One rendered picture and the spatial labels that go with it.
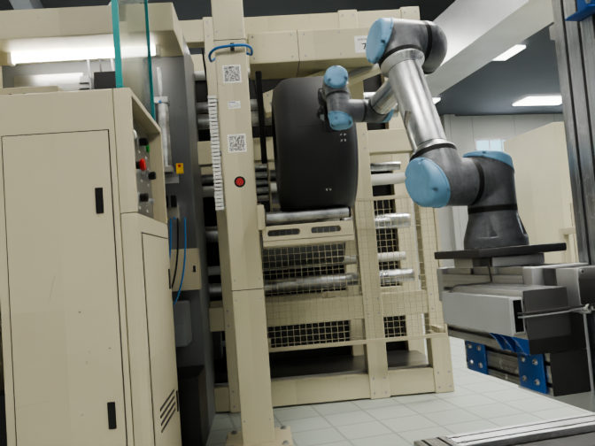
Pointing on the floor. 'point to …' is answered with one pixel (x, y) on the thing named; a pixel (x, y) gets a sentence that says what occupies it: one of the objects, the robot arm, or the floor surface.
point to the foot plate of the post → (263, 442)
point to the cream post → (243, 231)
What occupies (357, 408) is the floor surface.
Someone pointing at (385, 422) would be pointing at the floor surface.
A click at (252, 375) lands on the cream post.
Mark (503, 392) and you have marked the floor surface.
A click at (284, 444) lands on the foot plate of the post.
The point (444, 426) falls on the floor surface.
